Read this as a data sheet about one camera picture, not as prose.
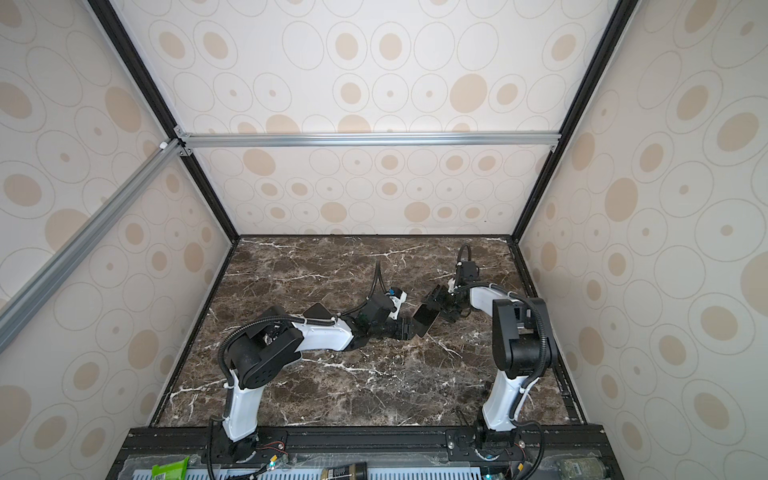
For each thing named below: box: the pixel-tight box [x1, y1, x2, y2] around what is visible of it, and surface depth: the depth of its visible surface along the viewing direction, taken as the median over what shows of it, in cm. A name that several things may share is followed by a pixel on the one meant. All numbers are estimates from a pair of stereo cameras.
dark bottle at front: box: [321, 462, 368, 480], surface depth 69 cm
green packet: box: [152, 456, 190, 480], surface depth 71 cm
